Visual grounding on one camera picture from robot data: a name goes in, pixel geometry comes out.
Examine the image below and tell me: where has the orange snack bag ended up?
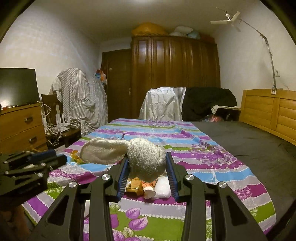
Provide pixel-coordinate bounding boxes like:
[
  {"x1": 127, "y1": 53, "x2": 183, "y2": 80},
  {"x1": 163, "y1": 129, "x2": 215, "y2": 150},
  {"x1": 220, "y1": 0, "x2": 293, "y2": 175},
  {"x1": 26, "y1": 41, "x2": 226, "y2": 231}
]
[{"x1": 125, "y1": 177, "x2": 158, "y2": 200}]

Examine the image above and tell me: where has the white fluffy sock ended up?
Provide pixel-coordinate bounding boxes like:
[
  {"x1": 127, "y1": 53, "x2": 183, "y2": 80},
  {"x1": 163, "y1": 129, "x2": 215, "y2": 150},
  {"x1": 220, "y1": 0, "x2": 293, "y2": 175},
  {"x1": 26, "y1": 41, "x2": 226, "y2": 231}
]
[{"x1": 80, "y1": 138, "x2": 166, "y2": 182}]

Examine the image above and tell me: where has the wooden drawer dresser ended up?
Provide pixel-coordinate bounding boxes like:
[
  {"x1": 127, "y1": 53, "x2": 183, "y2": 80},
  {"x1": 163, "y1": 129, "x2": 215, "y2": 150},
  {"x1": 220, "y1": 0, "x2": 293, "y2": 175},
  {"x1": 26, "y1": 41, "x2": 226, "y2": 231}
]
[{"x1": 0, "y1": 103, "x2": 48, "y2": 154}]

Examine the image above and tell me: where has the yellow snack wrapper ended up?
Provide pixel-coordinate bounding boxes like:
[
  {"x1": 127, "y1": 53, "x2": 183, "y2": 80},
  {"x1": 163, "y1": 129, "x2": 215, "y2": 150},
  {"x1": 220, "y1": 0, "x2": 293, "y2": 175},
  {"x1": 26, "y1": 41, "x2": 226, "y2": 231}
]
[{"x1": 70, "y1": 150, "x2": 85, "y2": 164}]

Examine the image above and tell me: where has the dark wooden stool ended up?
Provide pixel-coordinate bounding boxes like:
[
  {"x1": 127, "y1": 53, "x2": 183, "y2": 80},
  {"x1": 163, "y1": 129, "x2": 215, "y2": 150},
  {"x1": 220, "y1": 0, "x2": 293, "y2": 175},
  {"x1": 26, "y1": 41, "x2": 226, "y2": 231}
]
[{"x1": 46, "y1": 128, "x2": 81, "y2": 149}]

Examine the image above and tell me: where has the white wifi router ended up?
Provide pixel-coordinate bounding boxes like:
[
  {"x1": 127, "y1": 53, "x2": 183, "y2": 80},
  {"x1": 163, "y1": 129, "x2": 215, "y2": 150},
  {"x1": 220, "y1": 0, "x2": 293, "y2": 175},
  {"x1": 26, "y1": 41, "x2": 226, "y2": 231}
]
[{"x1": 55, "y1": 104, "x2": 71, "y2": 132}]

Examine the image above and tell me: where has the chair with white cover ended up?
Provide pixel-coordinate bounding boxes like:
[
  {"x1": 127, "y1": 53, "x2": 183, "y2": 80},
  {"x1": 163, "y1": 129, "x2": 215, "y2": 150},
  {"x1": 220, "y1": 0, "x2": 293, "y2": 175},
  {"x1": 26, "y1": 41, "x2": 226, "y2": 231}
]
[{"x1": 139, "y1": 87, "x2": 186, "y2": 121}]

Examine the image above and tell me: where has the black clothes pile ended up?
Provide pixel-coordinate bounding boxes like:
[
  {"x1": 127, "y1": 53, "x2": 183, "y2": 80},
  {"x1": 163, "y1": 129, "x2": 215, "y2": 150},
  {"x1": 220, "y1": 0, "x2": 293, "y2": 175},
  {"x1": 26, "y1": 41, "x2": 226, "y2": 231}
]
[{"x1": 182, "y1": 87, "x2": 237, "y2": 121}]

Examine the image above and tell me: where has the black television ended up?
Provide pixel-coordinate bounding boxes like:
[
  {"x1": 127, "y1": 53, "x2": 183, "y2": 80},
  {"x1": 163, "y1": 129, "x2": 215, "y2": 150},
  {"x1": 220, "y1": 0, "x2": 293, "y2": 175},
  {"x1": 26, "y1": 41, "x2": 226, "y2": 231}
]
[{"x1": 0, "y1": 68, "x2": 40, "y2": 108}]

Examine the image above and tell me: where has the grey striped hanging cloth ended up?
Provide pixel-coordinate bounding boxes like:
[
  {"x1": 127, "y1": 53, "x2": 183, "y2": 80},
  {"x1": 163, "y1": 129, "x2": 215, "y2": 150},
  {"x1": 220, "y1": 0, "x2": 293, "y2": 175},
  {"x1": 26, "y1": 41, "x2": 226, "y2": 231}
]
[{"x1": 51, "y1": 68, "x2": 108, "y2": 136}]

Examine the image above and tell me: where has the wooden headboard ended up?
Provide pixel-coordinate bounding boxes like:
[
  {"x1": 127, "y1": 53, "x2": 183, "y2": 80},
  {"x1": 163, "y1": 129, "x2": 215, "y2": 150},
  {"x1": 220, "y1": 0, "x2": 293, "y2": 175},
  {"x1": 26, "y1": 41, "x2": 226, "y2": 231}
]
[{"x1": 239, "y1": 89, "x2": 296, "y2": 145}]

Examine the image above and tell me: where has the dark wooden wardrobe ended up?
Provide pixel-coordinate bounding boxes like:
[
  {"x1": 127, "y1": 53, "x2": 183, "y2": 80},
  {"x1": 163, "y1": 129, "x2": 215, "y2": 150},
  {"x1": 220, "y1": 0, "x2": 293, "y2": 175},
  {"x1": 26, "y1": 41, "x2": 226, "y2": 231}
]
[{"x1": 131, "y1": 36, "x2": 221, "y2": 118}]

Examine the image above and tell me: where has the white ceiling fan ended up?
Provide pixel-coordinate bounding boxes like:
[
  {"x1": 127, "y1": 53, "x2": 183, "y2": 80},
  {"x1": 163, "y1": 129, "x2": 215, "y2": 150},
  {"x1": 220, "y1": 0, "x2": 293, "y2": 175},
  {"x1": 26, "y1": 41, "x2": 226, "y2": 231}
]
[{"x1": 210, "y1": 11, "x2": 241, "y2": 32}]

